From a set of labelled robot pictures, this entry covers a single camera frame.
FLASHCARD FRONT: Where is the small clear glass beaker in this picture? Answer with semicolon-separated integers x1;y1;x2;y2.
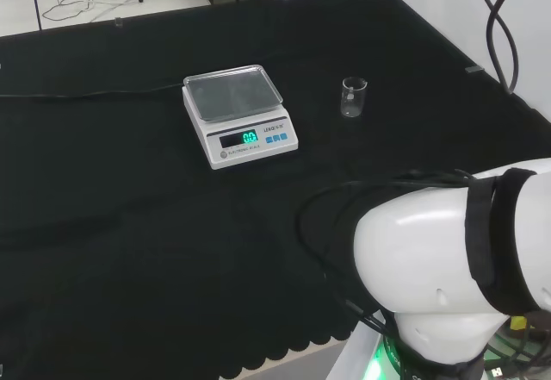
341;76;368;119

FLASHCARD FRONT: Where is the white electronic balance steel pan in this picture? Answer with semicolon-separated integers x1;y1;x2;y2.
182;64;300;171

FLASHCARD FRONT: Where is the black bench cloth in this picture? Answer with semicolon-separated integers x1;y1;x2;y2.
0;0;551;380

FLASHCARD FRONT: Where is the thick black looped cable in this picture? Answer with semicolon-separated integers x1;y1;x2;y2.
424;0;535;96

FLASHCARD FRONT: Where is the thin black arm cable bundle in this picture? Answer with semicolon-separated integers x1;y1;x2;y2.
295;169;474;312

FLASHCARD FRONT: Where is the black balance power cable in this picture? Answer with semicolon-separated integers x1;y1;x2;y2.
0;78;186;99

